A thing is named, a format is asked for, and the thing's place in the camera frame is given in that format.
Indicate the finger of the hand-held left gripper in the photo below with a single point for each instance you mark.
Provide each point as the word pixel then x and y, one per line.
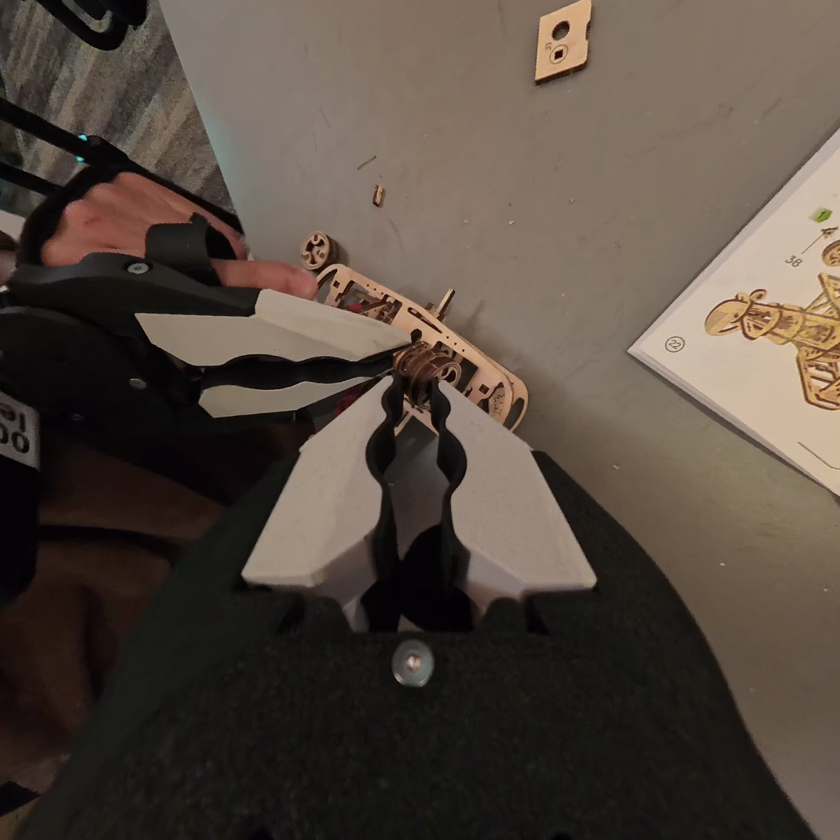
pixel 295 328
pixel 275 394

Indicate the grey desk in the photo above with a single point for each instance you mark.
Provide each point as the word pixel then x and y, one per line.
pixel 590 197

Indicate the small wooden wheel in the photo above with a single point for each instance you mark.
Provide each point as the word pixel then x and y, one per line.
pixel 319 250

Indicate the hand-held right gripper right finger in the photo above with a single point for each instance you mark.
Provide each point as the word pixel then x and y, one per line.
pixel 512 525

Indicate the person's left hand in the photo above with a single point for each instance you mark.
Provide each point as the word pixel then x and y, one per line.
pixel 98 223

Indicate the black chair base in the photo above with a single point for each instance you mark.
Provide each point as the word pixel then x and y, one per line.
pixel 111 19

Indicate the person's brown trousers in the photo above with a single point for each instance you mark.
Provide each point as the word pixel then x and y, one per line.
pixel 98 590

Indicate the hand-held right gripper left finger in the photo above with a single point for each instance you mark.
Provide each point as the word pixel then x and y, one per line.
pixel 315 525

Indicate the black metal frame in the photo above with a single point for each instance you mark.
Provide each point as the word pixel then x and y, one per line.
pixel 98 152

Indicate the square wooden plate with holes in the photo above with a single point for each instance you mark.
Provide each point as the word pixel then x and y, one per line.
pixel 574 39

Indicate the wooden airplane model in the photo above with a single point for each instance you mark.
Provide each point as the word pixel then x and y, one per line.
pixel 489 394

